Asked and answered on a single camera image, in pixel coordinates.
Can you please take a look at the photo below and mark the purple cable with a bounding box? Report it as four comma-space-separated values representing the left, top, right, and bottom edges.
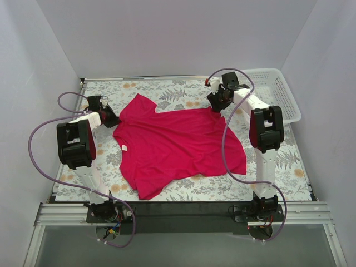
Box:
28, 92, 137, 249
204, 68, 288, 242

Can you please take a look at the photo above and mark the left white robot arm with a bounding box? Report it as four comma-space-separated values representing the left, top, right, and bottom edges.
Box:
56, 95, 121, 223

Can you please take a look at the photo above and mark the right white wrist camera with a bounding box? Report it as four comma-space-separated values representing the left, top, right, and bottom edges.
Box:
205, 77, 220, 95

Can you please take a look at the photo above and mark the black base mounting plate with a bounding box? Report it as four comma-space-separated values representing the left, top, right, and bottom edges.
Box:
84, 201, 284, 235

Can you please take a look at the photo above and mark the aluminium frame rail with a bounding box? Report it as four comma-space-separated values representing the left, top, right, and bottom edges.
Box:
24, 201, 347, 266

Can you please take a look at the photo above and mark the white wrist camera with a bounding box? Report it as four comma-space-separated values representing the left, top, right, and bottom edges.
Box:
100, 98, 108, 108
205, 77, 220, 95

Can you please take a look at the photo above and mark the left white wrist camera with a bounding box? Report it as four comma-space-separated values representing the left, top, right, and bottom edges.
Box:
100, 98, 108, 108

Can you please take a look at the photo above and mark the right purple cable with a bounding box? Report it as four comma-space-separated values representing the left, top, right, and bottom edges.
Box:
204, 68, 288, 242

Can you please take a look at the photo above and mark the white plastic basket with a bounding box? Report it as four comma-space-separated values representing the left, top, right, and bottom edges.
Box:
243, 68, 301, 125

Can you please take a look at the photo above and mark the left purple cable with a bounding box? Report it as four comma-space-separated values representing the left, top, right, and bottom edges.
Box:
28, 92, 137, 249

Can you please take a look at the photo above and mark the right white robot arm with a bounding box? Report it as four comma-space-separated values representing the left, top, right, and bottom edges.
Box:
205, 68, 284, 221

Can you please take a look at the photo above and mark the magenta t shirt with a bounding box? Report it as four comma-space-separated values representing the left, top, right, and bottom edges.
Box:
113, 94, 247, 200

